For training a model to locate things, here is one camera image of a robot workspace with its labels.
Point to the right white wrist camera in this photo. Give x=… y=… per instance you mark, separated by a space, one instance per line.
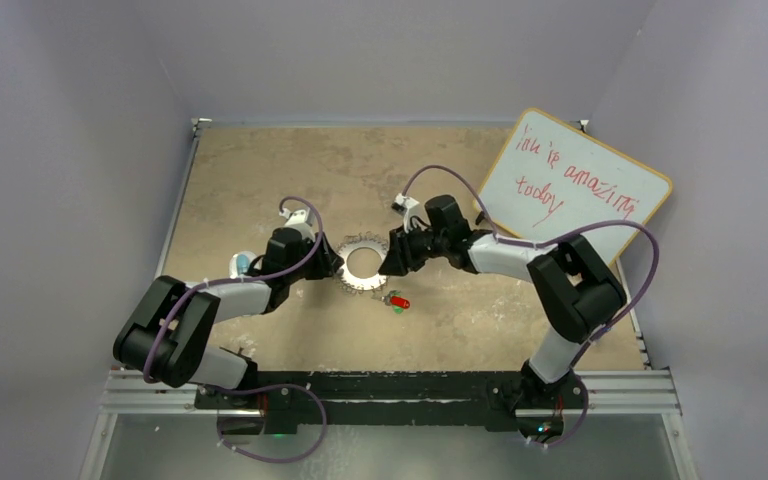
x=409 y=209

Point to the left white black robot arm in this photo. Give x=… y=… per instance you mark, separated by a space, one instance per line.
x=166 y=336

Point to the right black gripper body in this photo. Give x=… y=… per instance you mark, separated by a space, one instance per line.
x=425 y=246

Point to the whiteboard with red writing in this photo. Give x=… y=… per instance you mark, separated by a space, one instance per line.
x=551 y=178

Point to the keys with red green tags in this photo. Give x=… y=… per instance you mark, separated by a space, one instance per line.
x=393 y=299

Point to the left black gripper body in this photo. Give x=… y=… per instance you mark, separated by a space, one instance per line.
x=309 y=269

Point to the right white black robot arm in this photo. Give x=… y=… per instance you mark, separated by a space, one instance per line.
x=577 y=290

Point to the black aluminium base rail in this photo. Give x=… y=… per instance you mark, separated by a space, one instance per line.
x=497 y=401

